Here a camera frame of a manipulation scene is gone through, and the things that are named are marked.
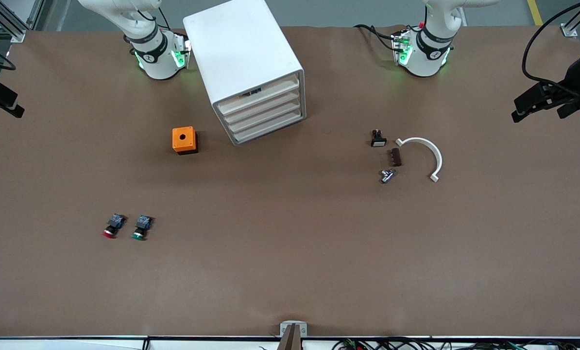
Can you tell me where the red mushroom push button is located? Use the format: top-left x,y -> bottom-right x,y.
101,213 -> 127,240

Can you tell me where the white cabinet drawer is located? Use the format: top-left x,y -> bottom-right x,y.
232,107 -> 304,144
223,87 -> 302,126
220,75 -> 301,116
228,97 -> 303,135

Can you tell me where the green mushroom push button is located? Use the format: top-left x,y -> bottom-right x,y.
130,214 -> 154,241

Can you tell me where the white drawer cabinet shell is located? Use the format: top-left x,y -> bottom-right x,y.
183,0 -> 307,146

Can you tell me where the white curved plastic clamp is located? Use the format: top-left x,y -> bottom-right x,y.
395,137 -> 443,183

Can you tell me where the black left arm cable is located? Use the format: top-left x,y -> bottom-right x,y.
522,0 -> 580,87

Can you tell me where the orange button enclosure box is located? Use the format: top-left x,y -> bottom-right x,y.
172,126 -> 199,156

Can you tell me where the black base power cable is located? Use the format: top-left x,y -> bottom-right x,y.
353,23 -> 400,52

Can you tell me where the white table edge rail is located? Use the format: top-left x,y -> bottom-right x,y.
0,335 -> 580,350

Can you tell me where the black cable bundle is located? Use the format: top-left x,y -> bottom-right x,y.
331,337 -> 580,350

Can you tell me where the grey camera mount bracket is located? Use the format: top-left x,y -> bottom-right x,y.
279,321 -> 308,350

